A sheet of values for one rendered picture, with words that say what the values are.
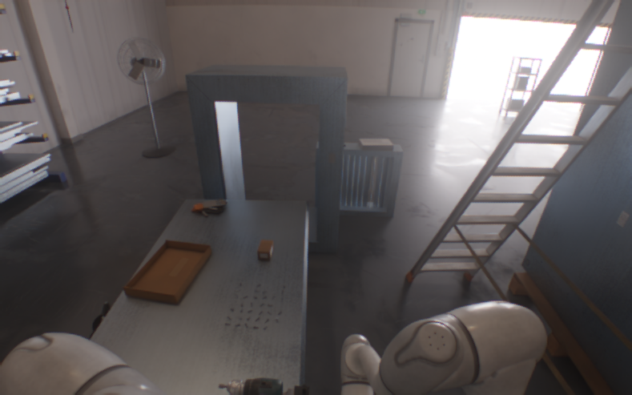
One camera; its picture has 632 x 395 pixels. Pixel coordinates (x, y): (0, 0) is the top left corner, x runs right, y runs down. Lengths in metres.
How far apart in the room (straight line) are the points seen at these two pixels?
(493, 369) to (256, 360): 1.04
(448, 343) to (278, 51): 10.02
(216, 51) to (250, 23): 1.32
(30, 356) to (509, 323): 0.79
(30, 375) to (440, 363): 0.60
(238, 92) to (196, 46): 8.50
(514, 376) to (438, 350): 0.19
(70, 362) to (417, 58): 10.34
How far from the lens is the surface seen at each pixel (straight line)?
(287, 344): 1.56
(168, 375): 1.57
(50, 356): 0.62
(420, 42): 10.49
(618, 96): 1.85
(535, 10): 11.59
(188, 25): 11.05
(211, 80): 2.59
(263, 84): 2.49
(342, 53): 10.22
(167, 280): 1.96
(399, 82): 10.49
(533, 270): 3.08
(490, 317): 0.70
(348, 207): 3.67
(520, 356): 0.72
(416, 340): 0.60
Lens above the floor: 1.90
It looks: 29 degrees down
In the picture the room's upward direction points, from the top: 1 degrees clockwise
